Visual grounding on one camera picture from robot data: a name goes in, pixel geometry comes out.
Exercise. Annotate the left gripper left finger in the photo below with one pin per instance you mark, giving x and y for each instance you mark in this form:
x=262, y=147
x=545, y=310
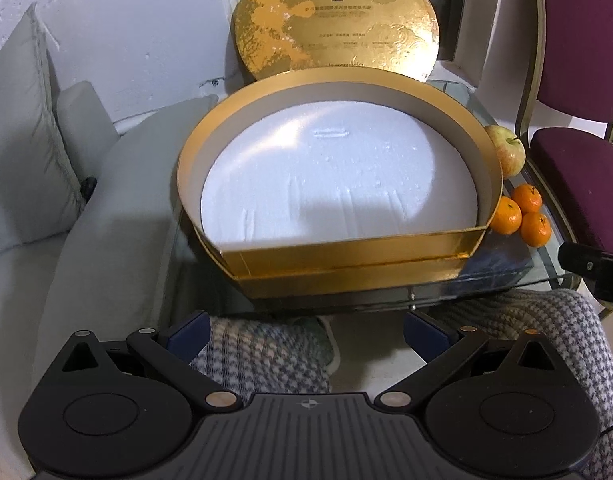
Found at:
x=112, y=409

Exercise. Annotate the gold round gift box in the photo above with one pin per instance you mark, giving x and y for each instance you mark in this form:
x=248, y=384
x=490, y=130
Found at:
x=348, y=265

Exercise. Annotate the glass side table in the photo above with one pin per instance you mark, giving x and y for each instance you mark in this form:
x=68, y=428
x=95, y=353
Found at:
x=499, y=262

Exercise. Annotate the large grey cushion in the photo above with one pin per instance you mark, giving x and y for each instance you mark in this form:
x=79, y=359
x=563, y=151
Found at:
x=39, y=191

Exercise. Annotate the gold round box lid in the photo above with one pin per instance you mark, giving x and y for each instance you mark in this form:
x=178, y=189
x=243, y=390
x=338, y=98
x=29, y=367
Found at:
x=274, y=36

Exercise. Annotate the orange tangerine right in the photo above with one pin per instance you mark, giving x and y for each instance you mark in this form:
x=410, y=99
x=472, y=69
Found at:
x=535, y=230

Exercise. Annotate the grey sofa armrest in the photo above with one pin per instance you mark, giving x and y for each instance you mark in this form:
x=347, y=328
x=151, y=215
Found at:
x=112, y=276

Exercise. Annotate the yellow red apple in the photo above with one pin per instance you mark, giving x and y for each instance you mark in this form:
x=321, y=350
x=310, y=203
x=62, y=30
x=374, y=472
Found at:
x=509, y=148

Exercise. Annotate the small grey cushion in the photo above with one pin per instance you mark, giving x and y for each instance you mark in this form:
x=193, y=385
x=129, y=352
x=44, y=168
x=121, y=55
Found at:
x=86, y=129

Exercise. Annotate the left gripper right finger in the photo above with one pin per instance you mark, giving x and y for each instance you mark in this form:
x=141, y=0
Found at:
x=497, y=408

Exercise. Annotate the orange tangerine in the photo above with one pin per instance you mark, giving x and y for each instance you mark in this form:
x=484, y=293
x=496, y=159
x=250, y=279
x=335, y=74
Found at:
x=528, y=198
x=507, y=218
x=535, y=230

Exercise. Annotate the white foam insert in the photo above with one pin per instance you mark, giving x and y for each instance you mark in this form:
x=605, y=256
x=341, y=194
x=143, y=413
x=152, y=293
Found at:
x=335, y=170

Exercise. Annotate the orange tangerine left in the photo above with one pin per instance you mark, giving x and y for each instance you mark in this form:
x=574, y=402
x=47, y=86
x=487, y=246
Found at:
x=507, y=218

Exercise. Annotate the green white shoe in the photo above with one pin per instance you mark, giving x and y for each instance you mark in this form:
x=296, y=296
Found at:
x=323, y=347

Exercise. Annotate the orange tangerine back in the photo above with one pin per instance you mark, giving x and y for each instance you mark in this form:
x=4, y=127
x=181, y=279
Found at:
x=528, y=198

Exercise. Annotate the houndstooth knit blanket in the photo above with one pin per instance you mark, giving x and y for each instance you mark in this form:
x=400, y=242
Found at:
x=252, y=356

